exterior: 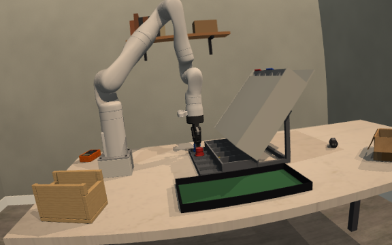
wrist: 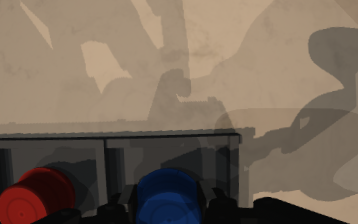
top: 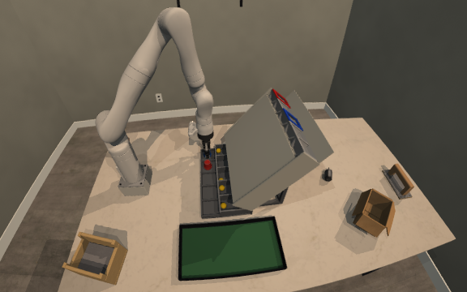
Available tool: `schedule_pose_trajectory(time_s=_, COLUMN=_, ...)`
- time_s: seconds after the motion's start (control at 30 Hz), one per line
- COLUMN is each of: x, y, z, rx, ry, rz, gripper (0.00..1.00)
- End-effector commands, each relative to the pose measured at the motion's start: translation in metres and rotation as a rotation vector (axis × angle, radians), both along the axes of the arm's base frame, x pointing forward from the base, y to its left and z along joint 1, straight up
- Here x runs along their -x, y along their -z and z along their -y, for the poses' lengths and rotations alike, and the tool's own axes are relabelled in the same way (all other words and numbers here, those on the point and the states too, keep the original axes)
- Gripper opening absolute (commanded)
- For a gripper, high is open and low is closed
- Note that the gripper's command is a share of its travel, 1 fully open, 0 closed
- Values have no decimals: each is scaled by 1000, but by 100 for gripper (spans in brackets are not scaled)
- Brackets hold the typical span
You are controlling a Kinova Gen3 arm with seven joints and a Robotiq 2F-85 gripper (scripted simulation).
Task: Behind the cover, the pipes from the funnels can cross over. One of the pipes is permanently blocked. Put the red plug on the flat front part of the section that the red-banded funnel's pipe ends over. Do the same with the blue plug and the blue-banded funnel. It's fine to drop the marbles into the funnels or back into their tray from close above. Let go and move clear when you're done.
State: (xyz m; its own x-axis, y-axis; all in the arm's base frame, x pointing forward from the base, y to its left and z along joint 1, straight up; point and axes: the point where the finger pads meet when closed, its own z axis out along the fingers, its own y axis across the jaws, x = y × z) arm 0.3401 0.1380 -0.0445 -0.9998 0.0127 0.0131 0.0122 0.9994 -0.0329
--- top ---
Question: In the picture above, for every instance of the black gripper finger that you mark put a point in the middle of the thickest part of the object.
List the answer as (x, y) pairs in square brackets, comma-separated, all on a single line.
[(206, 149)]

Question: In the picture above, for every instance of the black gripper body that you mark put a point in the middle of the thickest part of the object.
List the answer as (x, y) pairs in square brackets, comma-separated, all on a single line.
[(205, 138)]

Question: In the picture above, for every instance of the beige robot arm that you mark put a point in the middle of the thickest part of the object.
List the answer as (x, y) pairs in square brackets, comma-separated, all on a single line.
[(175, 23)]

